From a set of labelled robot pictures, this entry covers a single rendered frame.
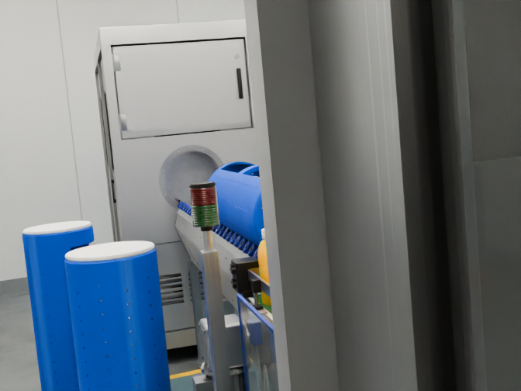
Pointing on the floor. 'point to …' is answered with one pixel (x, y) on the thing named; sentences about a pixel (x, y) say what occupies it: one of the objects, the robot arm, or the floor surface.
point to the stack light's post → (215, 320)
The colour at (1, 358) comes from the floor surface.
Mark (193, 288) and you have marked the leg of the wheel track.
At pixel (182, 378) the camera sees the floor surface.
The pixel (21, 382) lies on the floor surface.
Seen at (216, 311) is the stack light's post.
